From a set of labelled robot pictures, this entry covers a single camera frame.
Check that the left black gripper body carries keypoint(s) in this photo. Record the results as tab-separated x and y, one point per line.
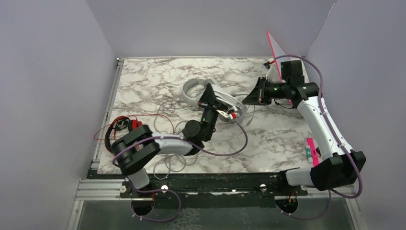
211	106

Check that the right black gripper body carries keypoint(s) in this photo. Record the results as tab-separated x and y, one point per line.
265	91

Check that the white gaming headset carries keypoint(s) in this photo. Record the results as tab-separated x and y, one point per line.
229	100

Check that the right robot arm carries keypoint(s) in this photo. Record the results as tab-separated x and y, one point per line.
341	164

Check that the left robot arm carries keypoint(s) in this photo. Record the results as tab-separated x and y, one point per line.
138	147

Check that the red headphones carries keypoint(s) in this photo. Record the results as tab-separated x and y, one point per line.
118	124

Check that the pink-framed whiteboard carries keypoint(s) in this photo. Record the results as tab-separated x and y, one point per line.
277	51

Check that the pink highlighter marker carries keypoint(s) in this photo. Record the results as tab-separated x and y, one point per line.
310	142

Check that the white green marker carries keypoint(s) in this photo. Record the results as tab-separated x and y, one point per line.
309	154

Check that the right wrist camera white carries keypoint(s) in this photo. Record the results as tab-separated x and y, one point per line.
272	72

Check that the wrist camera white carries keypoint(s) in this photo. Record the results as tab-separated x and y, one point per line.
229	114
272	72

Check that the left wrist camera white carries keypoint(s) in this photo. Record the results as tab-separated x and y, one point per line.
229	114

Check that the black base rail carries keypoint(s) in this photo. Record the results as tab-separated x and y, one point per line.
198	190

